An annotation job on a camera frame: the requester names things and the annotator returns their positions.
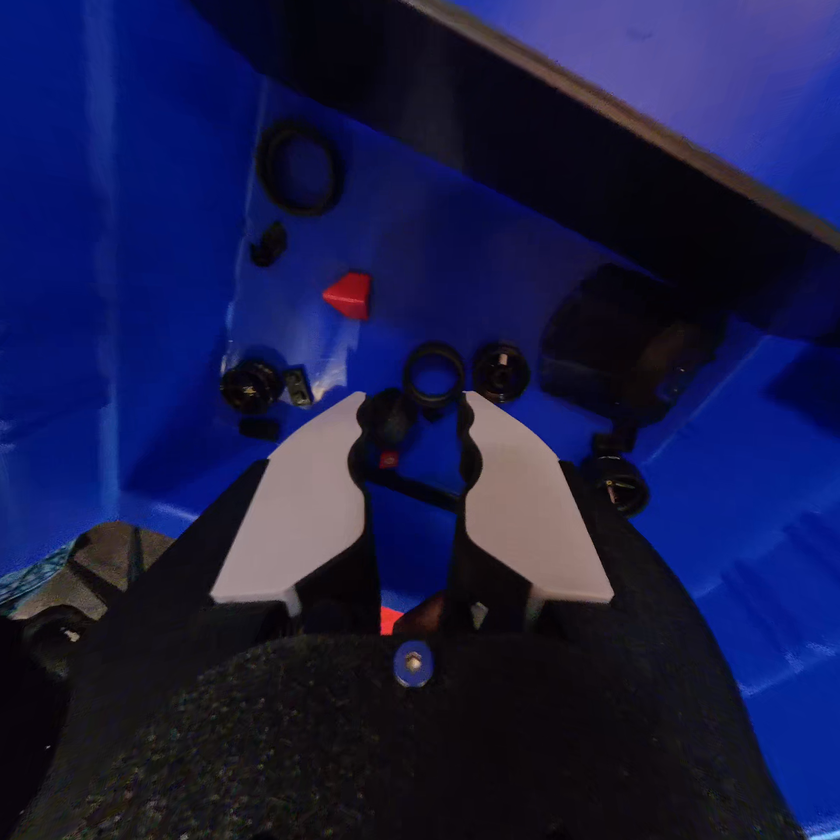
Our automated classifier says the blue plastic storage bin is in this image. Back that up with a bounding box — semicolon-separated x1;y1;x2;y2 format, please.
0;0;840;840

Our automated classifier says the black toy wheel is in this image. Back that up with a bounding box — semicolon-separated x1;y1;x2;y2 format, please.
219;357;287;416
581;427;652;519
470;342;532;404

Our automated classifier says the black rubber toy tyre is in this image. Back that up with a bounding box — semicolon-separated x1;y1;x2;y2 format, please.
401;340;467;409
255;119;346;219

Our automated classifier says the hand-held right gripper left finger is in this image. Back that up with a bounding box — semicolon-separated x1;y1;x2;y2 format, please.
210;392;380;619

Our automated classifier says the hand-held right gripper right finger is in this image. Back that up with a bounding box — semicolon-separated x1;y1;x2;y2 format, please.
453;392;614;621

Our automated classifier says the long black toy bar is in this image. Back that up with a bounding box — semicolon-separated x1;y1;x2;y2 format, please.
363;471;462;514

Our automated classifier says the red sloped toy brick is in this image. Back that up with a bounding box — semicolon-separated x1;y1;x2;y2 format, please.
322;271;374;322

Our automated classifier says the large dark plastic piece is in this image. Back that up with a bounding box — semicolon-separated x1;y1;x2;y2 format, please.
538;262;726;429

